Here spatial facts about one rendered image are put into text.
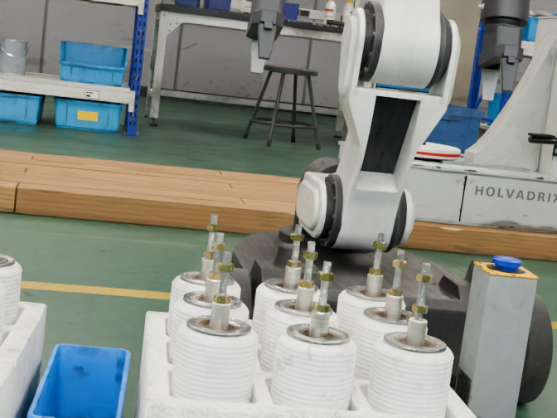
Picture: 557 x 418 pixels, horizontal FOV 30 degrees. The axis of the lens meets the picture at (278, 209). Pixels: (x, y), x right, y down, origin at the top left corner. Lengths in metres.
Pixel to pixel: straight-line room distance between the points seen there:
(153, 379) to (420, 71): 0.84
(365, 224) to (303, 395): 0.80
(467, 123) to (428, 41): 4.07
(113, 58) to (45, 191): 3.23
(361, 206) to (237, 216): 1.30
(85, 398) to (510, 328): 0.62
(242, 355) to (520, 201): 2.41
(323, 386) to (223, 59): 8.49
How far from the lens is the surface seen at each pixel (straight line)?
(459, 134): 5.89
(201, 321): 1.23
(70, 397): 1.57
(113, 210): 3.18
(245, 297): 1.72
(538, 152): 3.70
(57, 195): 3.17
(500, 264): 1.46
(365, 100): 1.85
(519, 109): 3.66
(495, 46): 1.95
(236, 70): 9.64
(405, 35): 1.83
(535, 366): 1.86
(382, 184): 1.95
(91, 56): 6.34
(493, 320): 1.46
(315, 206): 1.98
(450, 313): 1.80
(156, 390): 1.21
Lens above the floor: 0.58
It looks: 9 degrees down
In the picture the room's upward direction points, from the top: 7 degrees clockwise
